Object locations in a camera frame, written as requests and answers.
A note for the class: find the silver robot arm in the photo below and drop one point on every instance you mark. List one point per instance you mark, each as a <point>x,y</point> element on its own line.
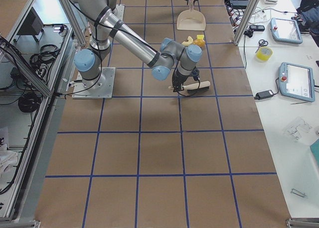
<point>172,55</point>

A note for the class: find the near teach pendant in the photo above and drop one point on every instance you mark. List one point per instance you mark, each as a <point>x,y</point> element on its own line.
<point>296,81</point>

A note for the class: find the aluminium frame post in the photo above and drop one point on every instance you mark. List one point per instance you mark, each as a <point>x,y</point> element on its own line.
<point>244,22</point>

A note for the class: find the yellow sponge piece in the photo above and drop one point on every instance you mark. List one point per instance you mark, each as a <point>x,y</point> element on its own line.
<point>200,36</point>

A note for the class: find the beige hand brush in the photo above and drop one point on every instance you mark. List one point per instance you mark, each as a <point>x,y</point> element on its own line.
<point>195,86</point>

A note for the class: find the teach pendant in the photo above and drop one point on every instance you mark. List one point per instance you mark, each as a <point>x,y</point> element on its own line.
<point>296,81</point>
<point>285,30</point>

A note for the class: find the yellow tape roll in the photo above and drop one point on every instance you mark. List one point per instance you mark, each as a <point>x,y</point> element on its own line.
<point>264,53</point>

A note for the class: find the pale melon rind slice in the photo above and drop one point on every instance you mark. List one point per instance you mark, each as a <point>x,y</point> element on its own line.
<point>188,42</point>

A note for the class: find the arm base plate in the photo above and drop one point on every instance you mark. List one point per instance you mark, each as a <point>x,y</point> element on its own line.
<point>96,89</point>

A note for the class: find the brown potato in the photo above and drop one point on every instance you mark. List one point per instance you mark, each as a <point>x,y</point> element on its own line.
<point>199,42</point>

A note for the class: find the black power adapter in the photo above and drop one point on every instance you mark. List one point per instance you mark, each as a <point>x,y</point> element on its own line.
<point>264,95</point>

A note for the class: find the beige plastic dustpan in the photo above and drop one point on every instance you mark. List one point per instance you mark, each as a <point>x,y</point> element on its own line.
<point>191,19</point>

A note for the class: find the black handled scissors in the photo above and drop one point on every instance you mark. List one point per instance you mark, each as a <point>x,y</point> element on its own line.
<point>262,43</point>

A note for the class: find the far teach pendant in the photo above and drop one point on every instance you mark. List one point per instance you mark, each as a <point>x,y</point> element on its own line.
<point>285,30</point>

